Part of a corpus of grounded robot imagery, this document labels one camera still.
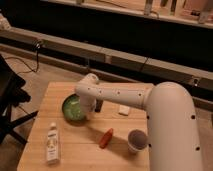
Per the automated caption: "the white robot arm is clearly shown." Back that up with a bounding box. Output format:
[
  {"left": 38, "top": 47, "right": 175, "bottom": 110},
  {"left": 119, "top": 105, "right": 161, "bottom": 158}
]
[{"left": 75, "top": 73, "right": 203, "bottom": 171}]

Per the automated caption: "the white plastic cup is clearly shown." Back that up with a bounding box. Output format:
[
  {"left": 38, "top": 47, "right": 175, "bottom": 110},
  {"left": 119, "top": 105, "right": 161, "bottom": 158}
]
[{"left": 127, "top": 129, "right": 148, "bottom": 154}]

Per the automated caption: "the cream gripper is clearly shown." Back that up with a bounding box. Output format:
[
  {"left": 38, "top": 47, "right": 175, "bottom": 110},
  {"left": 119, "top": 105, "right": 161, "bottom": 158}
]
[{"left": 80, "top": 97, "right": 96, "bottom": 120}]

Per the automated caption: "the orange carrot toy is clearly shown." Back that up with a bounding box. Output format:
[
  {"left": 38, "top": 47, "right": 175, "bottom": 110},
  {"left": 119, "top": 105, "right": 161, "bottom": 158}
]
[{"left": 99, "top": 128, "right": 113, "bottom": 148}]

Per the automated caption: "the black office chair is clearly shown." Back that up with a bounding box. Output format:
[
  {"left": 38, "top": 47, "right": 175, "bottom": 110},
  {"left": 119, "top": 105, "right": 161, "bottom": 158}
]
[{"left": 0, "top": 54, "right": 38, "bottom": 145}]

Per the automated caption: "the black floor cable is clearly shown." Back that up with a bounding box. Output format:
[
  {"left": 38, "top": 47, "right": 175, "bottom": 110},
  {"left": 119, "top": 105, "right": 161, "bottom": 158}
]
[{"left": 3, "top": 39, "right": 44, "bottom": 75}]

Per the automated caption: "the green ceramic bowl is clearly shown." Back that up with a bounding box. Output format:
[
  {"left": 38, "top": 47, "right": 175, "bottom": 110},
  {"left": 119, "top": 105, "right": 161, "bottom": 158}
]
[{"left": 62, "top": 94, "right": 86, "bottom": 122}]

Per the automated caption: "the black rectangular block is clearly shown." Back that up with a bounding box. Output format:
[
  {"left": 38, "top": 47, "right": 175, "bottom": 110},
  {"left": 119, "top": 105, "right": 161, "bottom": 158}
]
[{"left": 95, "top": 99, "right": 103, "bottom": 113}]

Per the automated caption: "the white lotion bottle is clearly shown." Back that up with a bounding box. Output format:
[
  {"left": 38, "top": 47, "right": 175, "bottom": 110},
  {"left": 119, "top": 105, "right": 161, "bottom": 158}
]
[{"left": 46, "top": 122, "right": 60, "bottom": 164}]

